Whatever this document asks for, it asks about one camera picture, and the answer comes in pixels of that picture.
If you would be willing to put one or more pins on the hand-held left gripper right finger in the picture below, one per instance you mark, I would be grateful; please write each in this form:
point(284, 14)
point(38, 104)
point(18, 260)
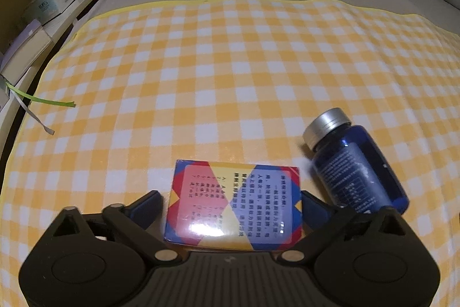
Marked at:
point(311, 207)

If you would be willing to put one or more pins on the pale green tissue box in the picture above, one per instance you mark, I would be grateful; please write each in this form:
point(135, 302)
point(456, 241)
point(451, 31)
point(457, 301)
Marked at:
point(48, 3)

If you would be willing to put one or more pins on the green bookmark ribbon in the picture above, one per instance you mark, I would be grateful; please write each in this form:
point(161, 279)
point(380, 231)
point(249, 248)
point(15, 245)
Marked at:
point(39, 100)

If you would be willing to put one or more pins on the colourful card box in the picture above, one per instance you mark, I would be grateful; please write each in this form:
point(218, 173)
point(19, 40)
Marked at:
point(230, 206)

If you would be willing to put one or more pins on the blue bottle with silver cap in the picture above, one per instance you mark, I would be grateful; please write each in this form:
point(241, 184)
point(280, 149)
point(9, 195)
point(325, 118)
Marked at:
point(355, 170)

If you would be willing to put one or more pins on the purple cover book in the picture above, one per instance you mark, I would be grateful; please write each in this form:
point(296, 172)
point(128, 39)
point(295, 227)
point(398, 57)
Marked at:
point(21, 41)

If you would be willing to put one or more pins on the thick cream book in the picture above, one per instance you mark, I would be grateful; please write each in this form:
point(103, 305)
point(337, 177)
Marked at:
point(27, 55)

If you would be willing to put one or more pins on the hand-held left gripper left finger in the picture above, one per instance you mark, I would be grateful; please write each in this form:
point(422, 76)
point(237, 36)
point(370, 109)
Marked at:
point(148, 206)

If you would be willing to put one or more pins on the grey bookmark ribbon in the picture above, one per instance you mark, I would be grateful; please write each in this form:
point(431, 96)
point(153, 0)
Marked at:
point(28, 112)

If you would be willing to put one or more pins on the yellow checkered blanket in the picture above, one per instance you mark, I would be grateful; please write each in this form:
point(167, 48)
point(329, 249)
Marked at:
point(230, 76)

